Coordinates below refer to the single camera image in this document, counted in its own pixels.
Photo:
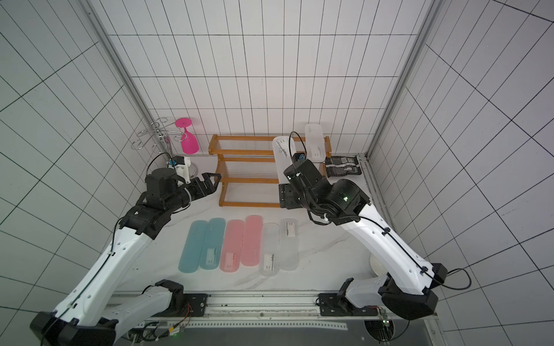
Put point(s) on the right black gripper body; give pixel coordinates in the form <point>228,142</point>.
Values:
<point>288,197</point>

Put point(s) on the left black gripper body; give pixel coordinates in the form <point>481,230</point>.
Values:
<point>195,189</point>

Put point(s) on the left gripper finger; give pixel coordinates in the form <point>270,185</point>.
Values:
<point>209,188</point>
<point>212,178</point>

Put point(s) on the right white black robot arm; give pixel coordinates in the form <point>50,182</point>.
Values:
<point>406,288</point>

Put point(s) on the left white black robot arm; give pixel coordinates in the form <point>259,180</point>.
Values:
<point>166,194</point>

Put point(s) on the orange wooden three-tier shelf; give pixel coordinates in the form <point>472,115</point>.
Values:
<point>248,169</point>

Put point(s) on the teal pencil case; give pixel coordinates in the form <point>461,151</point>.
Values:
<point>212,245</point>
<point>190,258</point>

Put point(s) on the pink pencil case left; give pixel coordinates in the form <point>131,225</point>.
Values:
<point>232,246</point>

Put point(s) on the pink pencil case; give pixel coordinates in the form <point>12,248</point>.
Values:
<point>232,246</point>
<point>251,241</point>

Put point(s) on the teal pencil case far left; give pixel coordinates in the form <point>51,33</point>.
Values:
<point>190,258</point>

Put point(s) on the pink pencil case right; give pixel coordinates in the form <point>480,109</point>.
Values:
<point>251,241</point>

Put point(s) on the pink plastic wine glass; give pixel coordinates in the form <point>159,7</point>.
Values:
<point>188,141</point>

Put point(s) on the black patterned pouch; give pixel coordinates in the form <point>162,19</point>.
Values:
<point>341,166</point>

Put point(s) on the silver metal glass rack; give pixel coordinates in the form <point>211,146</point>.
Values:
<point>153,140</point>

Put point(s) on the white egg-shaped object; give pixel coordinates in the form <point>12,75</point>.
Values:
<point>377,267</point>

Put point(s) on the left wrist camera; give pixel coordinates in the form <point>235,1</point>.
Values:
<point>182,167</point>

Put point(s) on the aluminium mounting rail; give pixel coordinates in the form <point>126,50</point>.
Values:
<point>259,302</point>

